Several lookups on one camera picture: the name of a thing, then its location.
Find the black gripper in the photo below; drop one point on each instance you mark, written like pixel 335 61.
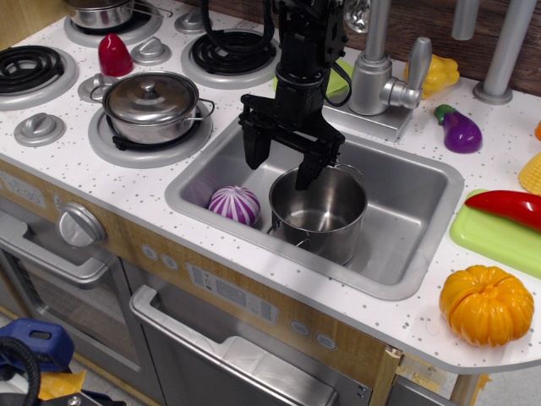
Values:
pixel 292 118

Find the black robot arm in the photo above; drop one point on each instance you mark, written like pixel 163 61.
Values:
pixel 310 18

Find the silver sink basin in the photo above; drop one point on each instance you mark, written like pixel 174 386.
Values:
pixel 411 200

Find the steel pot with lid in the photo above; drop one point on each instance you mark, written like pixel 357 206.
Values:
pixel 153 108

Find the steel pot back burner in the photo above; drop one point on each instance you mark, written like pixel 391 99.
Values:
pixel 108 14

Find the purple white toy onion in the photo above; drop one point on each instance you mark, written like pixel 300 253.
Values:
pixel 236 203

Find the green plastic plate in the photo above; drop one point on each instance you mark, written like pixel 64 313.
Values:
pixel 336 80

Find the silver toy faucet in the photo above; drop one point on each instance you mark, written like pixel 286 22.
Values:
pixel 380 105

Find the black coil burner back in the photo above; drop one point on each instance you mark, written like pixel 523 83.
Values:
pixel 212 66

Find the black coil burner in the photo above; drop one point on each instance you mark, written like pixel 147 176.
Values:
pixel 34 75
pixel 212 66

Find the grey stove knob back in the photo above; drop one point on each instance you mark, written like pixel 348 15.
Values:
pixel 190 23

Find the grey stove knob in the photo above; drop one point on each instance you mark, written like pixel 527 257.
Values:
pixel 190 23
pixel 151 52
pixel 39 130

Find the grey stove knob middle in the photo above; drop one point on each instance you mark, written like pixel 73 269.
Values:
pixel 151 52

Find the purple toy eggplant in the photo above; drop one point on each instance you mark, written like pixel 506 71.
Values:
pixel 461 134

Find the yellow toy bell pepper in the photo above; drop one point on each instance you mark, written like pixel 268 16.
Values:
pixel 443 73

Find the red toy pepper tip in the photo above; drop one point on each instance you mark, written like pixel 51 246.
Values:
pixel 114 57

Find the grey stove knob hidden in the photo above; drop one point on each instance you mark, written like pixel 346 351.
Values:
pixel 95 84

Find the silver oven dial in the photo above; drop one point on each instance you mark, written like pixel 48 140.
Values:
pixel 78 227

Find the grey dishwasher door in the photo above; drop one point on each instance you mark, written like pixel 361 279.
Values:
pixel 203 356

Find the grey pole with base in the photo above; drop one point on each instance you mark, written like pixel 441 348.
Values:
pixel 495 89

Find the grey hanging pole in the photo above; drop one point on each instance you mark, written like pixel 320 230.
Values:
pixel 465 19

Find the green plastic cutting board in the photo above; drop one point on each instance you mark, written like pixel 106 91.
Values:
pixel 497 238

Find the grey stove knob front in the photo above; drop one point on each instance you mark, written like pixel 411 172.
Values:
pixel 39 130

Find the yellow toy corn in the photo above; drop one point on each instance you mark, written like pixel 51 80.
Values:
pixel 530 176

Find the red toy chili pepper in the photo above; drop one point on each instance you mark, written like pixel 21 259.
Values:
pixel 520 207

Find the orange toy pumpkin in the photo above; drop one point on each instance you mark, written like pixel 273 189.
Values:
pixel 486 306

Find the black coil burner left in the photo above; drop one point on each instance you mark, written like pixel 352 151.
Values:
pixel 34 75

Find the grey oven door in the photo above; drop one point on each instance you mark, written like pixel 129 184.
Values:
pixel 86 292

